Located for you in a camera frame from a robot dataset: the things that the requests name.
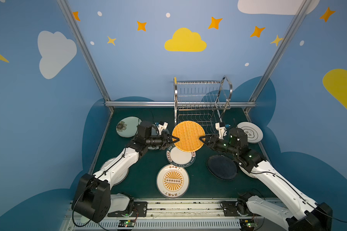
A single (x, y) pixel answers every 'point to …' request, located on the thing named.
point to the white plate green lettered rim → (180, 159)
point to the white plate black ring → (254, 134)
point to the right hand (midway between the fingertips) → (201, 137)
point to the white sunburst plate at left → (123, 179)
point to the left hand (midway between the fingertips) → (180, 141)
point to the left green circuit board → (126, 223)
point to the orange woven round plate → (189, 133)
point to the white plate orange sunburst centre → (172, 181)
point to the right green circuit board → (247, 224)
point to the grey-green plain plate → (154, 130)
